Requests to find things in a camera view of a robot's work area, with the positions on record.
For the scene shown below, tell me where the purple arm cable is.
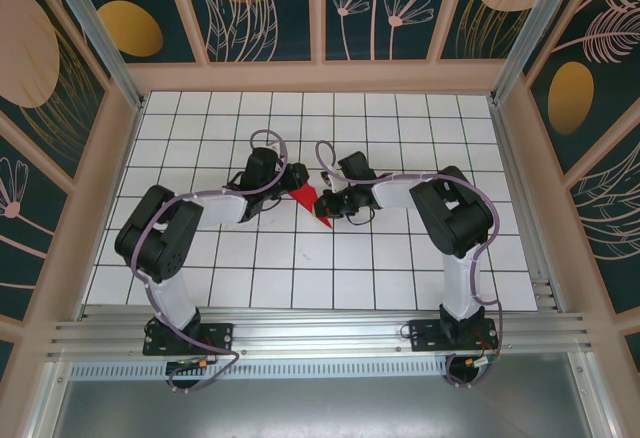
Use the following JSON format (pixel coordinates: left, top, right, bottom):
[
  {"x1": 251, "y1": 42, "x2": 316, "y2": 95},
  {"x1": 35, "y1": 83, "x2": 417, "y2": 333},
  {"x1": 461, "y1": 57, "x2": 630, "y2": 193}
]
[
  {"x1": 128, "y1": 130, "x2": 290, "y2": 394},
  {"x1": 314, "y1": 140, "x2": 503, "y2": 390}
]

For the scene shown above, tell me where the aluminium side rail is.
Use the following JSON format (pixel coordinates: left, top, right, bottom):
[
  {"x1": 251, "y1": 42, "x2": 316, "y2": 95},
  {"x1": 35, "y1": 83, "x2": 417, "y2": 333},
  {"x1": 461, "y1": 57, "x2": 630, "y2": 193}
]
[{"x1": 487, "y1": 97, "x2": 564, "y2": 315}]

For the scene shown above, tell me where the grey metal sheet panel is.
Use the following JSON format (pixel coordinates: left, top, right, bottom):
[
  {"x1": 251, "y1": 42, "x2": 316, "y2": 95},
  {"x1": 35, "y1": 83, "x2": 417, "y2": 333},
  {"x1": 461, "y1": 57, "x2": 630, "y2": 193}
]
[{"x1": 29, "y1": 377, "x2": 616, "y2": 438}]

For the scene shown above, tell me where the aluminium mounting rail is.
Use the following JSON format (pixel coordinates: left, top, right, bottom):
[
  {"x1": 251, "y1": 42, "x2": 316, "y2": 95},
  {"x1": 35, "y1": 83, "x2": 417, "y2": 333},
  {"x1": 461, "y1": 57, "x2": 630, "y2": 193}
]
[{"x1": 47, "y1": 306, "x2": 594, "y2": 360}]

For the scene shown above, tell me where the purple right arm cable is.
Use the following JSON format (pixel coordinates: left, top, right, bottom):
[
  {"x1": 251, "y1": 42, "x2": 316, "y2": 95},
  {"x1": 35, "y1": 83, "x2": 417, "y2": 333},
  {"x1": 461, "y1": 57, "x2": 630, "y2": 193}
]
[{"x1": 314, "y1": 140, "x2": 503, "y2": 390}]

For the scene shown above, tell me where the red square paper sheet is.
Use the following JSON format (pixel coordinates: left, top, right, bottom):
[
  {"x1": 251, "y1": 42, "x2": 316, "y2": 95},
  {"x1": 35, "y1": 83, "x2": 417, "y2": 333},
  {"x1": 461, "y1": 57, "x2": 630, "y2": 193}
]
[{"x1": 289, "y1": 183, "x2": 335, "y2": 232}]

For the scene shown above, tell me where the aluminium frame post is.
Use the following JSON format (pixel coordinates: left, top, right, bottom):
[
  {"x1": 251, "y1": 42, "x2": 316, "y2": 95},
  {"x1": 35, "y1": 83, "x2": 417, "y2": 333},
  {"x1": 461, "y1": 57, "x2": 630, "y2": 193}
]
[
  {"x1": 491, "y1": 0, "x2": 585, "y2": 105},
  {"x1": 40, "y1": 0, "x2": 147, "y2": 110}
]

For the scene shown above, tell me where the slotted grey cable duct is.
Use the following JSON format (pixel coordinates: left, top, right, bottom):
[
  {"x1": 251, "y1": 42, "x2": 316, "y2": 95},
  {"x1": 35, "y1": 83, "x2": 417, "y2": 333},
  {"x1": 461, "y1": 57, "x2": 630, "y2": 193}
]
[{"x1": 69, "y1": 361, "x2": 451, "y2": 380}]

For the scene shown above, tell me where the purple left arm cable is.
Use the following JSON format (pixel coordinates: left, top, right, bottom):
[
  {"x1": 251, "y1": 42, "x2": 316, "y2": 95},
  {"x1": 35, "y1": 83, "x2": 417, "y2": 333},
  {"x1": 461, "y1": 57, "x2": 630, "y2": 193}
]
[{"x1": 128, "y1": 130, "x2": 290, "y2": 394}]

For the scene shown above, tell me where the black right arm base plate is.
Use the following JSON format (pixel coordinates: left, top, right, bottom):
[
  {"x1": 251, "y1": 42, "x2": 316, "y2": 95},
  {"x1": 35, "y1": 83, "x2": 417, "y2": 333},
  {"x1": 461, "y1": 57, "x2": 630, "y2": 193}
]
[{"x1": 408, "y1": 318, "x2": 500, "y2": 353}]

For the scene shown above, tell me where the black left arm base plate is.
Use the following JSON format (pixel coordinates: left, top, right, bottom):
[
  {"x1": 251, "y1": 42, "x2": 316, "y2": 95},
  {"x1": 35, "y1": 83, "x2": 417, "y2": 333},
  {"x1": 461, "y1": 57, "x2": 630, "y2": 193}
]
[{"x1": 143, "y1": 321, "x2": 235, "y2": 357}]

